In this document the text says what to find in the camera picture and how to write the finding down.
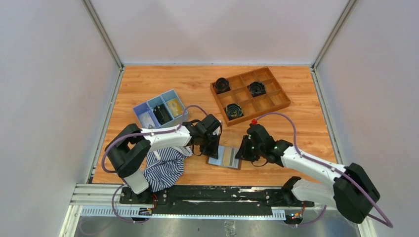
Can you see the yellow card in organizer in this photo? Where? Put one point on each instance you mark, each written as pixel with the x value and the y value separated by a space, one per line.
pixel 174 107

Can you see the white card in organizer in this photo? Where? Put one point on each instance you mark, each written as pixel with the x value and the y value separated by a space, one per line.
pixel 146 121

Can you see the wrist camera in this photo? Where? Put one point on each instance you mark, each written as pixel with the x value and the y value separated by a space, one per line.
pixel 253 128
pixel 218 130

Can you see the aluminium front rail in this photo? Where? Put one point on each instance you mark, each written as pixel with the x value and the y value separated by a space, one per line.
pixel 101 200

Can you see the wooden nine-compartment tray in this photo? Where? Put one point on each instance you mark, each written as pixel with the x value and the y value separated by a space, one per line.
pixel 253 107

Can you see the black rolled belt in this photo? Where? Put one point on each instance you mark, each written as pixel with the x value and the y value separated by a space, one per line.
pixel 233 111
pixel 256 88
pixel 221 85

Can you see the blue three-compartment organizer box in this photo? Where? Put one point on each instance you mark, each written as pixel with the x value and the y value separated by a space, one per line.
pixel 148 106

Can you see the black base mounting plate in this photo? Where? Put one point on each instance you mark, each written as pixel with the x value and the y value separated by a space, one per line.
pixel 214 200

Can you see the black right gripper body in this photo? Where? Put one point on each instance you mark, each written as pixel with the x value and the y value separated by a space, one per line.
pixel 257 151

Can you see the black rolled belt back left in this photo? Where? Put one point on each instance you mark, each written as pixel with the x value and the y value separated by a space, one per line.
pixel 221 85

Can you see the black rolled belt front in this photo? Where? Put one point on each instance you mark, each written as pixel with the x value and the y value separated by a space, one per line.
pixel 233 111

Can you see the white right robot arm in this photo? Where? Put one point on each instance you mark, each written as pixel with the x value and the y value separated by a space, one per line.
pixel 346 188

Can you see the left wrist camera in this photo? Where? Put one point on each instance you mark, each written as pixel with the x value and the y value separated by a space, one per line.
pixel 218 130

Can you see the black card in organizer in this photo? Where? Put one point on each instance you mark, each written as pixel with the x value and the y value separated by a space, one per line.
pixel 161 113

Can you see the brown leather card holder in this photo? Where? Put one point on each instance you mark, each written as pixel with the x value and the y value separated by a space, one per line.
pixel 218 162

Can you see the black rolled belt centre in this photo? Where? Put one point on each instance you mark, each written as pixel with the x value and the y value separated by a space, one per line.
pixel 256 88

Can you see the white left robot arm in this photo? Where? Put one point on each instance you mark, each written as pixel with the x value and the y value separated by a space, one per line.
pixel 128 150

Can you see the blue white striped cloth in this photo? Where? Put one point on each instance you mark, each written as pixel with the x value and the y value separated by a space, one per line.
pixel 165 166

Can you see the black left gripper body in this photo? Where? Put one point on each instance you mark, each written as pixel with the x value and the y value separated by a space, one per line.
pixel 205 137

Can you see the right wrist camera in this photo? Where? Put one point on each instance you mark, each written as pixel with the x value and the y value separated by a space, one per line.
pixel 253 128

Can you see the gold credit card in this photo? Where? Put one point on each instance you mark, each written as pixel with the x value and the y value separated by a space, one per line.
pixel 229 159

